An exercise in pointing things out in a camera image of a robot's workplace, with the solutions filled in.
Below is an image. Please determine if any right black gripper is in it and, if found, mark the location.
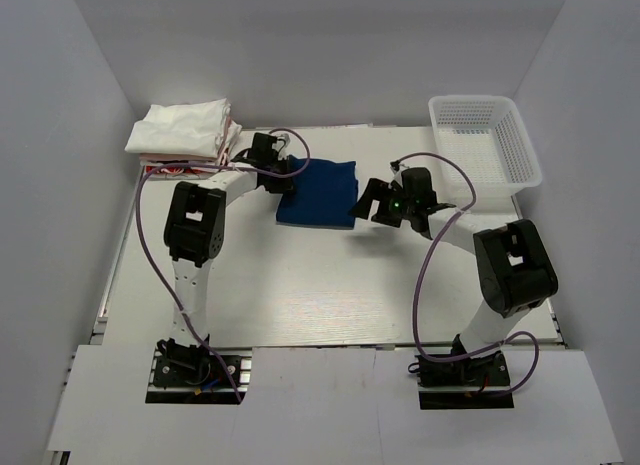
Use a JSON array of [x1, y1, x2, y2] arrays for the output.
[[349, 178, 415, 228]]

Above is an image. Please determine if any blue polo t-shirt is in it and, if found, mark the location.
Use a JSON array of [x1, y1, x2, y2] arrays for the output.
[[276, 158, 359, 229]]

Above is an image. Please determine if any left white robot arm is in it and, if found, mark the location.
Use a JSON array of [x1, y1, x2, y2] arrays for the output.
[[164, 133, 295, 347]]

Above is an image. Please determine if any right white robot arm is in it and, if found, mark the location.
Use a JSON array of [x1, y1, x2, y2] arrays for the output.
[[349, 167, 559, 384]]

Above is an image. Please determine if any red white folded t-shirt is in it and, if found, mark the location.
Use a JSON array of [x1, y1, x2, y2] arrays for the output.
[[137, 119, 242, 176]]

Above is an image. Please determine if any white plastic mesh basket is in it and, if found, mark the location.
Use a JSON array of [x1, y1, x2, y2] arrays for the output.
[[428, 95, 542, 200]]

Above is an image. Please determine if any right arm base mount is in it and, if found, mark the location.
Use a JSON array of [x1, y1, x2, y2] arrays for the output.
[[407, 351, 514, 411]]

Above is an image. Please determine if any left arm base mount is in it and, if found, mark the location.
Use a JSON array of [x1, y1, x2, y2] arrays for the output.
[[145, 339, 251, 405]]

